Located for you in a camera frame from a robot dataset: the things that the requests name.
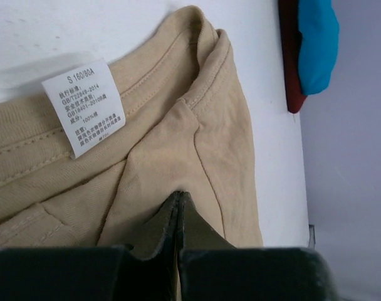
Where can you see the beige t shirt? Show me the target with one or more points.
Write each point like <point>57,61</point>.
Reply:
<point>84,163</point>

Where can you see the dark red folded t shirt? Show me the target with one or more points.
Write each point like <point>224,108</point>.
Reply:
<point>291,44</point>

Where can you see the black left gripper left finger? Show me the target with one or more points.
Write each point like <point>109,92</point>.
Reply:
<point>139,267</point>

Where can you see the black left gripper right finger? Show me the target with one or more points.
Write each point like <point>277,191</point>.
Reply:
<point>210,268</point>

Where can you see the blue folded t shirt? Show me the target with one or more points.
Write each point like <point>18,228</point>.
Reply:
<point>319,28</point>

